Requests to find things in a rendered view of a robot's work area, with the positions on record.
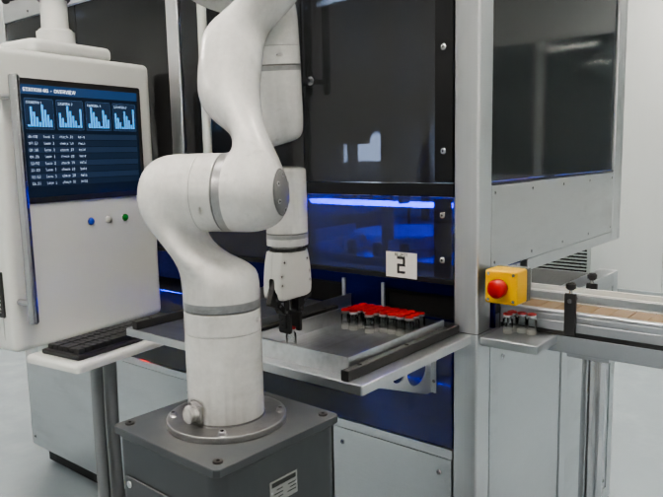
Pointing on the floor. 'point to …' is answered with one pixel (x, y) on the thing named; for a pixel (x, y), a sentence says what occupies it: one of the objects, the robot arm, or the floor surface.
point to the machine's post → (472, 242)
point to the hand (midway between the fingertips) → (290, 321)
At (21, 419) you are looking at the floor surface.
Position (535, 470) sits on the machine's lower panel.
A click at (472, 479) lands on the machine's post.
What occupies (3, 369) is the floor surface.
